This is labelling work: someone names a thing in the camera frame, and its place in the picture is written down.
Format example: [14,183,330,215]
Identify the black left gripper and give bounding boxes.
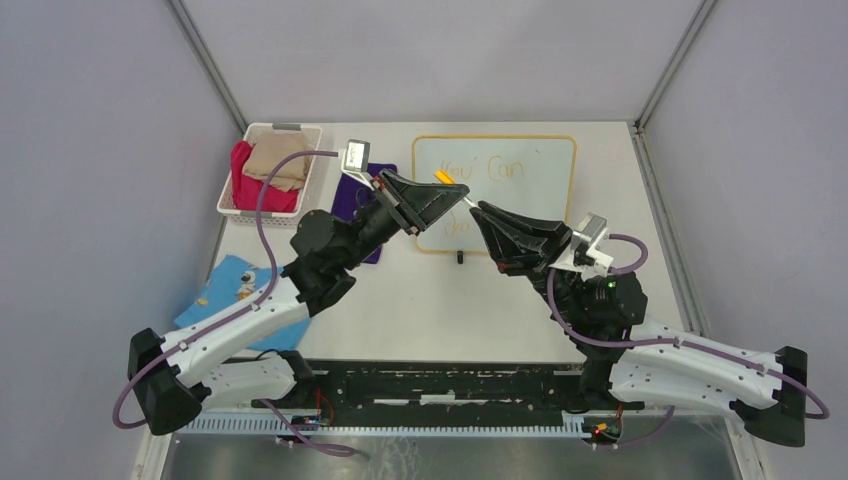
[339,168,470,271]

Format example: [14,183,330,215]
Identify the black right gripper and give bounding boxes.
[470,201,588,327]

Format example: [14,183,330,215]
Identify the yellow marker cap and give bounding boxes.
[434,170,455,185]

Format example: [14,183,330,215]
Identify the yellow framed whiteboard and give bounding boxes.
[411,135,577,254]

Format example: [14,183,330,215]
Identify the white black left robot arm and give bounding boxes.
[113,170,470,436]

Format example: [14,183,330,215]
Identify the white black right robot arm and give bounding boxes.
[470,201,808,448]

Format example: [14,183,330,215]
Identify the purple towel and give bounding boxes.
[330,163,398,265]

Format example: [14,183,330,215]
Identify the beige cloth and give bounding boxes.
[242,131,313,192]

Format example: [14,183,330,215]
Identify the pink cloth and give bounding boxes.
[230,141,299,213]

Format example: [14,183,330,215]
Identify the blue cartoon cloth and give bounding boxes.
[173,255,312,352]

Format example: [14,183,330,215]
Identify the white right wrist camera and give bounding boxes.
[550,213,613,278]

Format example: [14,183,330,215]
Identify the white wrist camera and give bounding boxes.
[339,139,370,179]
[550,213,613,278]

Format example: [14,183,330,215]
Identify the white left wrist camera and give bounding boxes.
[339,139,370,179]

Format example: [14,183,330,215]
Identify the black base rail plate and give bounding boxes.
[273,359,621,428]

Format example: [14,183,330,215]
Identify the white toothed cable duct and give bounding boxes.
[178,412,590,440]

